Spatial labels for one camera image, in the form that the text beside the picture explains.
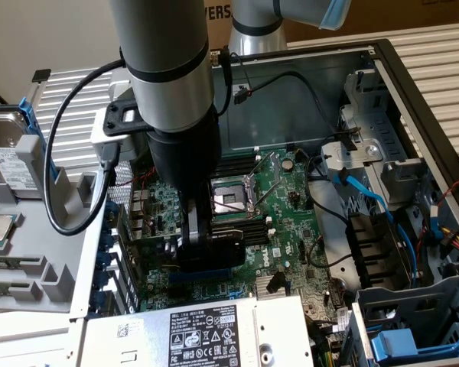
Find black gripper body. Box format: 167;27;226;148
144;106;222;200

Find green graphics card black fan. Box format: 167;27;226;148
121;225;249;275

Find CPU socket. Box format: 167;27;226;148
210;174;263;226

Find black RAM slot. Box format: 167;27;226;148
216;161;258;174
220;151;262;162
213;167;256;180
212;217;273;235
218;156;259;168
246;230;272;243
241;224;276;237
246;235;272;249

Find thin metal locking lever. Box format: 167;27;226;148
252;174;290;209

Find metal socket cover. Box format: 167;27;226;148
250;151;282;187

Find silver chipset heatsink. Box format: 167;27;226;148
256;274;291;297

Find green Dell motherboard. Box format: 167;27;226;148
128;147;349;330

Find black plug over heatsink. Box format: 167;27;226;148
265;269;288;296

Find silver power supply unit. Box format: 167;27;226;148
74;296;314;367

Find open grey PC case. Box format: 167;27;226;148
68;37;459;367

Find printed cardboard box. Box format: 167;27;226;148
204;0;234;53

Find grey plastic parts rack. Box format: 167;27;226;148
0;133;100;317

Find black plastic air shroud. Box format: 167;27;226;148
346;213;412;290

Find silver hard disk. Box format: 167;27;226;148
0;110;43;200

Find green RAM stick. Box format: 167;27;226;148
0;258;41;269
0;281;31;298

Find grey metal disk bay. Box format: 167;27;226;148
338;70;431;207

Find blue grey plastic disk bay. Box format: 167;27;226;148
351;274;459;367

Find plain brown cardboard box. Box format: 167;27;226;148
282;0;459;43

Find thin red black wire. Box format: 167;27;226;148
112;166;158;236

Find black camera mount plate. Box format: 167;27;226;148
105;99;154;138

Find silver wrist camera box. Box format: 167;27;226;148
90;106;148;165

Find black cable gold plug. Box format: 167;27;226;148
210;45;235;116

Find thick black USB cable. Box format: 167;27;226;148
43;57;130;237

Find black power wire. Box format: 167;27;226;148
304;147;353;226

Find thin black motherboard wire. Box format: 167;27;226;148
308;235;356;268

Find silver metal drive bracket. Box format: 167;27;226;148
320;141;382;180

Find blue plastic bay handle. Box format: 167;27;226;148
370;327;459;360

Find light blue SATA wire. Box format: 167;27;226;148
428;204;448;252

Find twisted red black wire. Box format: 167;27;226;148
435;171;459;207

